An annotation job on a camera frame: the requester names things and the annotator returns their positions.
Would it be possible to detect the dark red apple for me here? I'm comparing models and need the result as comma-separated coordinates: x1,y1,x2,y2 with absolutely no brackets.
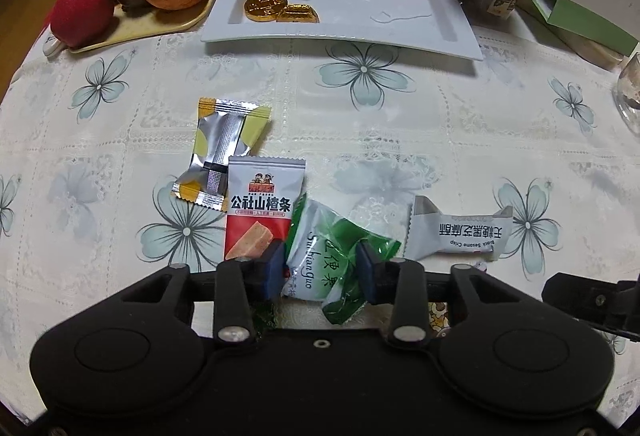
49,0,116,49

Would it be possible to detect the white crisp snack packet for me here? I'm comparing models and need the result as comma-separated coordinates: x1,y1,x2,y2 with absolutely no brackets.
409,195,516,263

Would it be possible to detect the yellow printed wrapper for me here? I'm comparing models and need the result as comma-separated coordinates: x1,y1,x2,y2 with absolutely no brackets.
426,300,454,340

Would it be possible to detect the gold chocolate coin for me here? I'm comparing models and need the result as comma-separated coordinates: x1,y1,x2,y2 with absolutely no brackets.
276,3,321,25
243,0,289,23

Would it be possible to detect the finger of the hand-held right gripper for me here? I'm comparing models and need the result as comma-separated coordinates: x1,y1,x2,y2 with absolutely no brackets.
542,272,621,318

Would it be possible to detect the yellow silver snack packet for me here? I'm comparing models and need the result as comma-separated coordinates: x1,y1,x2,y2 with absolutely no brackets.
171,97,273,213

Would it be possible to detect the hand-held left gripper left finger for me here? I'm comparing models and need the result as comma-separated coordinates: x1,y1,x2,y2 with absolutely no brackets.
107,240,288,348

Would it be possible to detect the floral white tablecloth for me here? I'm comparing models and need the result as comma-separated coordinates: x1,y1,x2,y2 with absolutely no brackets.
0,0,640,424

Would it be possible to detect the yellow fruit tray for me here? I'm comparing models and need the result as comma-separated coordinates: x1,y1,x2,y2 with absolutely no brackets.
62,0,229,54

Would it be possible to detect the clear glass cup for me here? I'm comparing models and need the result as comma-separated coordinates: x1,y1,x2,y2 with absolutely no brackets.
612,51,640,138

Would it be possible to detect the red white snack packet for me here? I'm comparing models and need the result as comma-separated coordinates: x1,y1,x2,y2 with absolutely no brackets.
223,155,307,269

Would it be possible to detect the green white candy packet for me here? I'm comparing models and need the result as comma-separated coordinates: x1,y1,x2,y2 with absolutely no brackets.
281,195,403,325

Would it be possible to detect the small white object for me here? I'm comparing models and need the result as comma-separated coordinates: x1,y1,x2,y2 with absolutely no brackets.
42,33,67,57

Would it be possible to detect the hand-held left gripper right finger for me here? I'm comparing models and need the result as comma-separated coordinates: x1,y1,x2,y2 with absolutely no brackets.
356,242,528,349

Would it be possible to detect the green foil wrapper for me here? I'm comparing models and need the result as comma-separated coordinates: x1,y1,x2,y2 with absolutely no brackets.
249,303,279,333

